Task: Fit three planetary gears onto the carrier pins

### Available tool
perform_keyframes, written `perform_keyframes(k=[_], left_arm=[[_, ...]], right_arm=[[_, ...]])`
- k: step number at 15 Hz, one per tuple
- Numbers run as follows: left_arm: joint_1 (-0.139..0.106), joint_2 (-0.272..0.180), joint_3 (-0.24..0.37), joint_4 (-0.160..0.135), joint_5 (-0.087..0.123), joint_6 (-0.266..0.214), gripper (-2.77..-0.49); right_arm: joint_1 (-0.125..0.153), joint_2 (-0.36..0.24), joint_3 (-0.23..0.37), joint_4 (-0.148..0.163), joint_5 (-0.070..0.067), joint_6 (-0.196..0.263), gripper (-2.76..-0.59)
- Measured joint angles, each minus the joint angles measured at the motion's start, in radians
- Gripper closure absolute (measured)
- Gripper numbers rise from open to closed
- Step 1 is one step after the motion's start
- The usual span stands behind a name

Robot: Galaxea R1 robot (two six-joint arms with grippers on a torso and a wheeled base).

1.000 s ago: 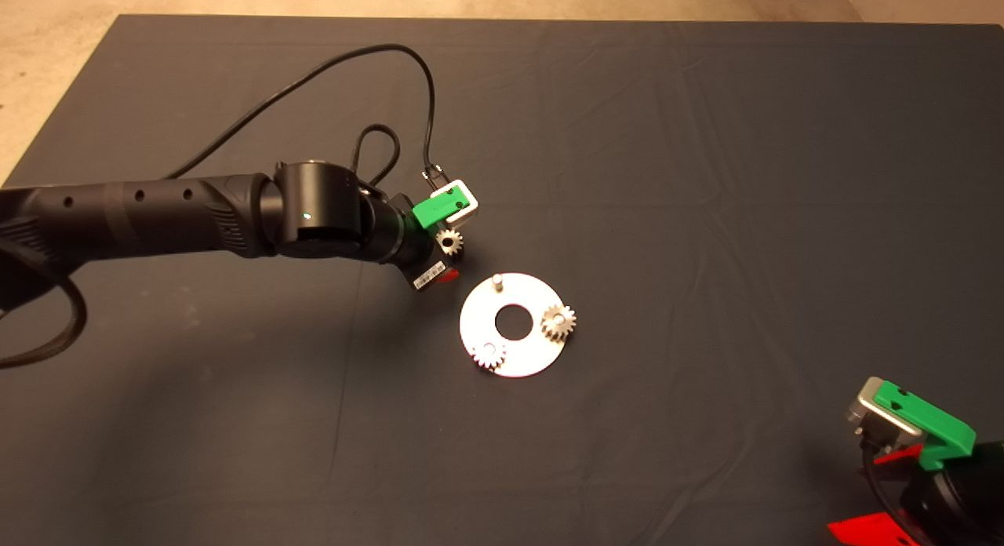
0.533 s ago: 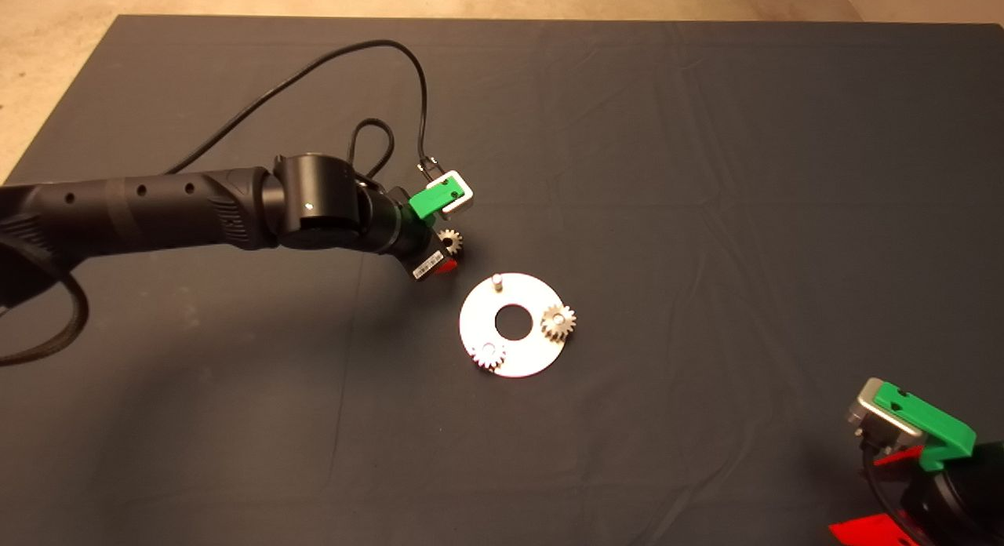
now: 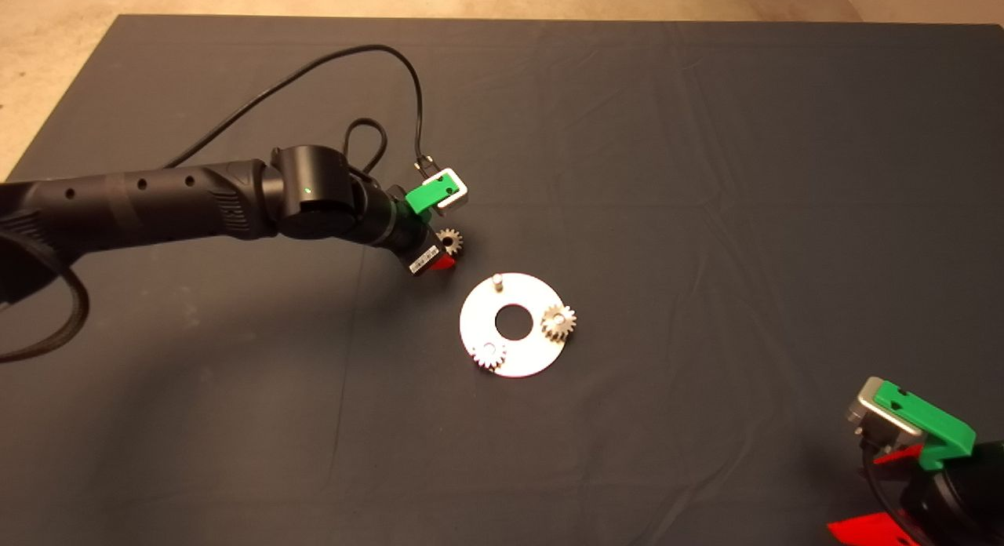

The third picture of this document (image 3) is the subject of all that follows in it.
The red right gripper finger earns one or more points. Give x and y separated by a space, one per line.
900 455
872 533

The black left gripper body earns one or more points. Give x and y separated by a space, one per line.
416 244

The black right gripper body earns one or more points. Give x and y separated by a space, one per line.
957 507

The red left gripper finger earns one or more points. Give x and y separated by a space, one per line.
445 264

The small steel planetary gear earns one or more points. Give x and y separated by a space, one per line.
453 236
489 355
551 324

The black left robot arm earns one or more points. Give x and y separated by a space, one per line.
314 189

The round metal carrier plate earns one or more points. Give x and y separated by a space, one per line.
522 358

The dark grey table cloth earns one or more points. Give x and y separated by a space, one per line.
706 177

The green right wrist camera mount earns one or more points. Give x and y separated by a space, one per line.
924 413

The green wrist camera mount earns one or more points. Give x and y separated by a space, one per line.
427 194
924 413

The green left wrist camera mount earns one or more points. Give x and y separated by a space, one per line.
427 194

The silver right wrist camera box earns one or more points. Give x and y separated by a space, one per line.
867 409

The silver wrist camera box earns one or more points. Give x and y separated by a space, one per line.
867 409
459 193

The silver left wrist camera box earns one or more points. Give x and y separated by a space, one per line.
459 193

